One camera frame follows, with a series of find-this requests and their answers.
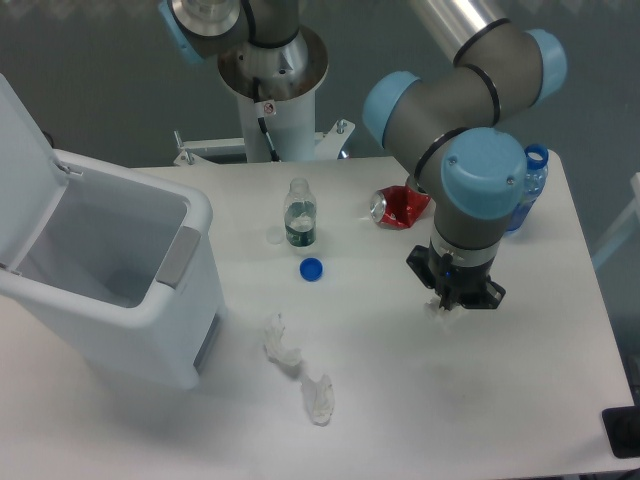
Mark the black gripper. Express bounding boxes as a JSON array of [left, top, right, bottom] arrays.
[[406, 245, 506, 311]]

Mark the small white paper ball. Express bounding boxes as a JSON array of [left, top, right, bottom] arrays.
[[424, 297, 465, 322]]

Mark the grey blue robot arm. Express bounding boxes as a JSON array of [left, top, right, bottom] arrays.
[[159, 1, 567, 309]]

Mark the white open trash bin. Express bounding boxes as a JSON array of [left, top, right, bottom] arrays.
[[1, 82, 224, 389]]

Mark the crushed red soda can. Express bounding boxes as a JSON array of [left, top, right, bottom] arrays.
[[369, 183, 431, 230]]

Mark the blue bottle cap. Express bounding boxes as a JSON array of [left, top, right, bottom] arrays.
[[299, 257, 324, 282]]

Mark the blue plastic drink bottle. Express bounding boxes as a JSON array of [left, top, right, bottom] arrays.
[[504, 143, 549, 236]]

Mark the crumpled white tissue lower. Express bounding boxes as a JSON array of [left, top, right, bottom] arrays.
[[301, 374, 335, 426]]

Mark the clear green label bottle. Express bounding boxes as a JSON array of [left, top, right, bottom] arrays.
[[284, 178, 317, 248]]

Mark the white bottle cap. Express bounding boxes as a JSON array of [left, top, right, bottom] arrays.
[[266, 226, 284, 245]]

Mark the black device at edge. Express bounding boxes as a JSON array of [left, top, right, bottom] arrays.
[[601, 406, 639, 459]]

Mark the white frame at right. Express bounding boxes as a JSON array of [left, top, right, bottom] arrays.
[[591, 172, 639, 271]]

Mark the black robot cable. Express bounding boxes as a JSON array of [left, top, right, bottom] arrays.
[[252, 77, 281, 162]]

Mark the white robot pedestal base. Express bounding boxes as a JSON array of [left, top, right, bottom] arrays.
[[174, 26, 356, 165]]

